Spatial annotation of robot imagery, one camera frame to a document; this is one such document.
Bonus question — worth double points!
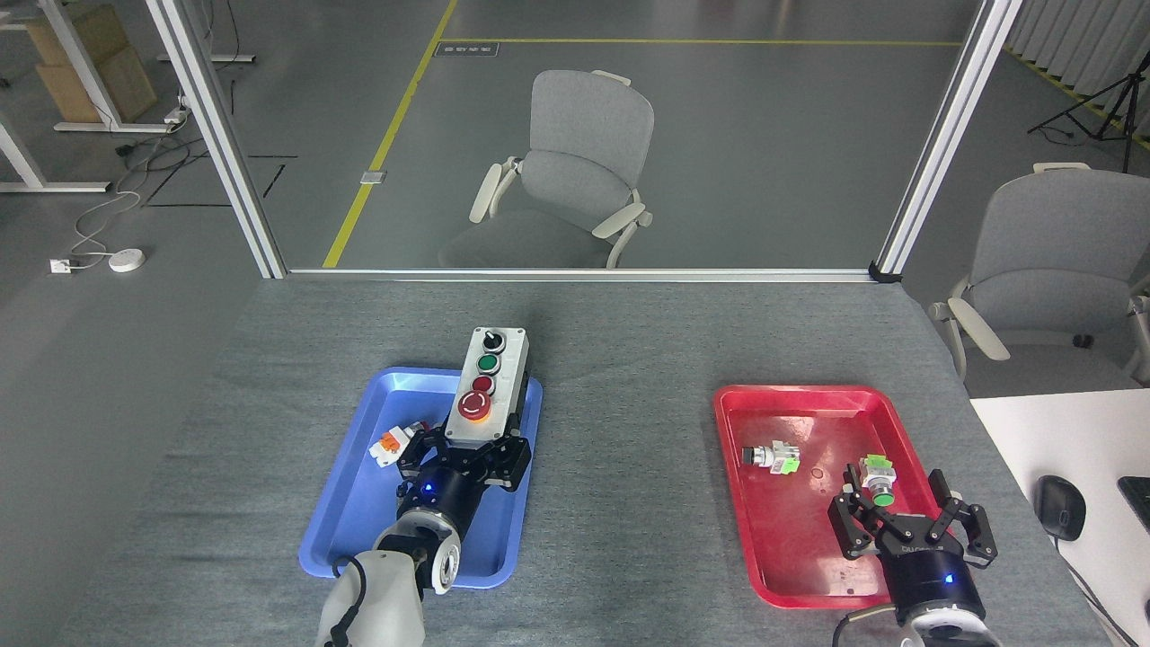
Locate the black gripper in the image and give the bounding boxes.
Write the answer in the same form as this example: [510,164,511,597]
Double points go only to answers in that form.
[827,465,998,625]
[397,427,533,536]

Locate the grey control box with buttons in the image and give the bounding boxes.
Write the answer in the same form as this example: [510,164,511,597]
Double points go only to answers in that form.
[445,327,531,450]

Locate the red push button orange block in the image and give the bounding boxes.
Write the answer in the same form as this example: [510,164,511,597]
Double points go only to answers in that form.
[368,421,428,466]

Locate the black push button green block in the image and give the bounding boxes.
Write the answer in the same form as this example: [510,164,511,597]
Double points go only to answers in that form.
[742,442,801,475]

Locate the brown cardboard box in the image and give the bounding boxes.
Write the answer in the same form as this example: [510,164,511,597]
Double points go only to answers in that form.
[25,4,158,125]

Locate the blue plastic tray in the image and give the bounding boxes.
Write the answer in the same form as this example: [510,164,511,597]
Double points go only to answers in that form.
[298,367,544,590]

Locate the red plastic tray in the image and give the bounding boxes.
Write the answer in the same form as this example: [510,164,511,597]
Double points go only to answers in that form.
[713,385,944,610]

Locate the black computer mouse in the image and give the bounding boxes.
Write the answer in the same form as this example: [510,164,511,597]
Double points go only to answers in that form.
[1033,474,1087,542]

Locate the white side table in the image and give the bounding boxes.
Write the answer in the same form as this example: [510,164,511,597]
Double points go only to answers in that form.
[970,388,1150,647]

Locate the black keyboard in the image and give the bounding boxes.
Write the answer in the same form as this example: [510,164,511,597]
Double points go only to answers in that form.
[1117,476,1150,531]

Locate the grey office chair white arms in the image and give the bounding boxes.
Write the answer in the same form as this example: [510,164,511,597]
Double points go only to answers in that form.
[438,70,655,270]
[928,163,1150,387]

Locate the black tripod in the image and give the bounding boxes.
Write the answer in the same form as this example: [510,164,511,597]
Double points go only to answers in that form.
[1028,49,1150,170]

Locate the white pleated curtain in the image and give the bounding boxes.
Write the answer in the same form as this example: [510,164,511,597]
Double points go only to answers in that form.
[1002,0,1150,149]

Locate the green push button switch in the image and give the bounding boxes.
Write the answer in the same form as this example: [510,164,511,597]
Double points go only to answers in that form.
[860,455,898,509]

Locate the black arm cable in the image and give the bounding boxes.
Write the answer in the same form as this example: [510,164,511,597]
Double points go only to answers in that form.
[831,604,901,647]

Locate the black mouse cable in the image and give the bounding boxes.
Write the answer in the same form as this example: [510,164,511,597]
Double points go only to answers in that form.
[1056,539,1124,647]

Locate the silver aluminium post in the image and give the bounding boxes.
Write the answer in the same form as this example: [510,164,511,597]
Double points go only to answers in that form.
[146,0,288,279]
[873,0,1025,284]

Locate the white floor cable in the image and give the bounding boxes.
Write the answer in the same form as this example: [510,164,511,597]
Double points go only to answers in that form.
[70,112,190,268]

